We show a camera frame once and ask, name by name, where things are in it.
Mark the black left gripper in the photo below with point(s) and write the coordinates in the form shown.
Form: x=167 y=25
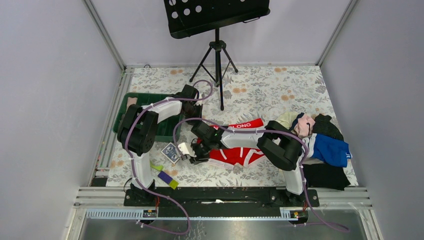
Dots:
x=199 y=109

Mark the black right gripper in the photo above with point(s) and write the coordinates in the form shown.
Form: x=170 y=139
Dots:
x=199 y=158

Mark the red underwear white trim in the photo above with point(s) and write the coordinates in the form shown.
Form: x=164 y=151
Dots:
x=228 y=158

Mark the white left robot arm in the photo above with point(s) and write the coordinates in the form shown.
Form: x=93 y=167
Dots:
x=146 y=118

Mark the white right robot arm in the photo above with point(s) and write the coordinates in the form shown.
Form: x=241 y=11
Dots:
x=278 y=145

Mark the green plastic divided tray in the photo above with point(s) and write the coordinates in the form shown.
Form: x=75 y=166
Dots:
x=165 y=128

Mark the blue playing card box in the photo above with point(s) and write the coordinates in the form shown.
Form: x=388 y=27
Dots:
x=171 y=153

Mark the floral patterned table mat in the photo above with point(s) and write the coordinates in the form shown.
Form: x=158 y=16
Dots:
x=252 y=92

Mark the lime green plastic piece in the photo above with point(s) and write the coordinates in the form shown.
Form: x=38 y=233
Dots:
x=156 y=167

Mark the purple and green block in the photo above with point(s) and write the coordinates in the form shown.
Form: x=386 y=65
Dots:
x=168 y=180

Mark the pink rolled cloth in tray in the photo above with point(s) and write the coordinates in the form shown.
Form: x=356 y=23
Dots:
x=131 y=101

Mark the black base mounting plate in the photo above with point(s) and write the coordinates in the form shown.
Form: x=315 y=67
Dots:
x=219 y=202

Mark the pale yellow-green garment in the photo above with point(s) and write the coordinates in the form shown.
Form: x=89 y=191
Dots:
x=286 y=119

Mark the black music stand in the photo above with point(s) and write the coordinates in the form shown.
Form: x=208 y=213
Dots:
x=187 y=18

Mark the pink garment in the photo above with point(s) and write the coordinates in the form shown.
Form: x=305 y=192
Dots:
x=304 y=126

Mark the black mesh garment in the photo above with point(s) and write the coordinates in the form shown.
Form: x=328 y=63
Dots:
x=324 y=126

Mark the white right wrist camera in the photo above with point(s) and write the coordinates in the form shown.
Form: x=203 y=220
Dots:
x=186 y=151

